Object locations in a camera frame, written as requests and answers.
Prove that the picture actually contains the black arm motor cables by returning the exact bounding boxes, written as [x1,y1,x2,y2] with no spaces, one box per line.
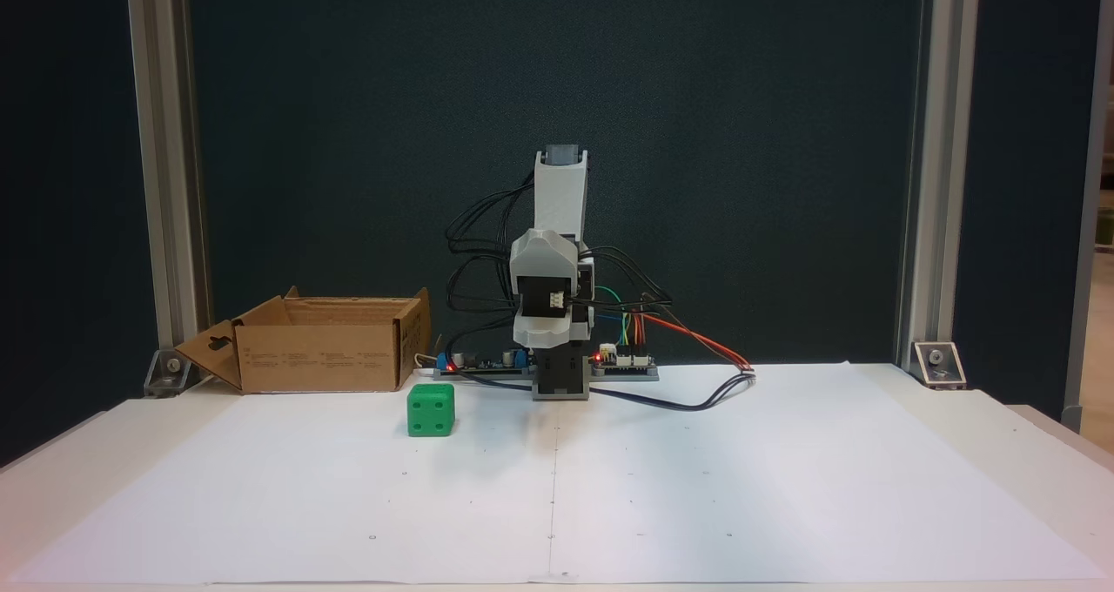
[445,172,537,353]

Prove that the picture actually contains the green die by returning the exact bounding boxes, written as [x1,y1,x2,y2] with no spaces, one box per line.
[406,383,457,438]

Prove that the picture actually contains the blue component circuit board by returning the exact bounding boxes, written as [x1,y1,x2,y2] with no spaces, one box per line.
[434,343,532,378]

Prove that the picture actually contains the orange red wire cable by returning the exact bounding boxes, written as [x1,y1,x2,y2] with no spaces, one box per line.
[640,293,755,372]

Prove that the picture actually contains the grey frame post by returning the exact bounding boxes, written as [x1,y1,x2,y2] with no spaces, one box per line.
[1062,0,1114,434]

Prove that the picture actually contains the coloured jumper wires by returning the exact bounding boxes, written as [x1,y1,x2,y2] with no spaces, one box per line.
[594,286,649,353]

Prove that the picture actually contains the black three-wire cable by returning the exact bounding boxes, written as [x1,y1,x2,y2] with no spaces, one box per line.
[470,367,756,413]

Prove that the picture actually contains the metal corner bracket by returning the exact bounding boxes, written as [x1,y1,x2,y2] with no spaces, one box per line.
[911,340,968,392]
[143,348,194,399]

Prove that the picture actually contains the white paper sheet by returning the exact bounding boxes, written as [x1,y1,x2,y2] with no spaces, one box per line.
[9,361,1103,586]

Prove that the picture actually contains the brown cardboard box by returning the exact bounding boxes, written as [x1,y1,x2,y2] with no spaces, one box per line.
[174,286,433,394]

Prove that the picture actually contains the aluminium frame post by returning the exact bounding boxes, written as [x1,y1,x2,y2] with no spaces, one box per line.
[895,0,982,375]
[124,0,212,375]

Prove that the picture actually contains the circuit board with red LED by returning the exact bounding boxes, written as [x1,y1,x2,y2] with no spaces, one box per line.
[591,343,660,383]

